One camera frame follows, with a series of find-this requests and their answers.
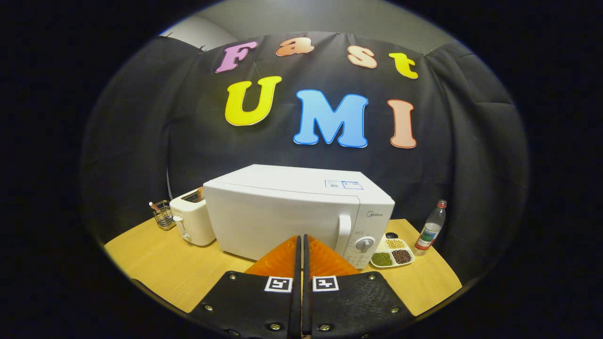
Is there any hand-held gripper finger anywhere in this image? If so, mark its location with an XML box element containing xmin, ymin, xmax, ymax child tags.
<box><xmin>302</xmin><ymin>234</ymin><xmax>415</xmax><ymax>339</ymax></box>
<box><xmin>188</xmin><ymin>234</ymin><xmax>302</xmax><ymax>339</ymax></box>

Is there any white toaster oven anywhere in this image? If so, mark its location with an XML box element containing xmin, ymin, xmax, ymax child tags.
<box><xmin>203</xmin><ymin>164</ymin><xmax>396</xmax><ymax>270</ymax></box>

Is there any cream bread toaster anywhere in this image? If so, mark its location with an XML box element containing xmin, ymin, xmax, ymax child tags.
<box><xmin>169</xmin><ymin>187</ymin><xmax>216</xmax><ymax>247</ymax></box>

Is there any white divided bean dish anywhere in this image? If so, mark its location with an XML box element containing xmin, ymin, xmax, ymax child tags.
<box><xmin>370</xmin><ymin>231</ymin><xmax>416</xmax><ymax>269</ymax></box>

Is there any clear plastic water bottle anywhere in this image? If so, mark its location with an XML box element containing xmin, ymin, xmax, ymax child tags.
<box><xmin>415</xmin><ymin>200</ymin><xmax>447</xmax><ymax>256</ymax></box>

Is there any wire mesh holder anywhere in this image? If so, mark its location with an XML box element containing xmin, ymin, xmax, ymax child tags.
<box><xmin>152</xmin><ymin>200</ymin><xmax>176</xmax><ymax>231</ymax></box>

